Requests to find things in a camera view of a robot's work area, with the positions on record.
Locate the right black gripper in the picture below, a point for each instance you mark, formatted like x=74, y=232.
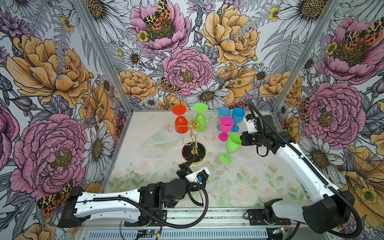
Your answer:
x=245, y=139

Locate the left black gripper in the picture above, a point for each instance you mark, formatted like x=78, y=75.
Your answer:
x=186, y=169

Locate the green wine glass front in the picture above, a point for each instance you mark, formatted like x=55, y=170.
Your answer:
x=233, y=144

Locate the green wine glass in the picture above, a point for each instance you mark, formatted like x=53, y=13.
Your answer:
x=233, y=144
x=201, y=108

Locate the blue wine glass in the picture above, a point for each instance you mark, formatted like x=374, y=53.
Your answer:
x=238, y=115
x=223, y=112

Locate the pink wine glass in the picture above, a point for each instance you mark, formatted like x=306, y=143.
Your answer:
x=226, y=124

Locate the blue wine glass front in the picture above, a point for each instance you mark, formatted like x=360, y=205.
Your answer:
x=223, y=112

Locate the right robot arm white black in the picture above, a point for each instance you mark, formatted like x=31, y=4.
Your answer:
x=328, y=206

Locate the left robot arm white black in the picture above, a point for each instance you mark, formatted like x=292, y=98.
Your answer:
x=137, y=207

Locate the red wine glass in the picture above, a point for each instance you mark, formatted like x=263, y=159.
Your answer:
x=181, y=123

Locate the small green circuit board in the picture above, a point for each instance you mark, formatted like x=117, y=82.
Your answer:
x=146, y=234

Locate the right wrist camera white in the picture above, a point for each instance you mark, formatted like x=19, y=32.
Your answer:
x=249, y=120

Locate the gold wire glass rack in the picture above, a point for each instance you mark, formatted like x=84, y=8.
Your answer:
x=192, y=147

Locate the aluminium front rail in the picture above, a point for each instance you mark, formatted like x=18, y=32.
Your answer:
x=218, y=224

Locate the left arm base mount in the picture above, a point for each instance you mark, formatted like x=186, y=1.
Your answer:
x=145, y=220

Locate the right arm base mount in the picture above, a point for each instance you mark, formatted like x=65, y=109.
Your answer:
x=261, y=217

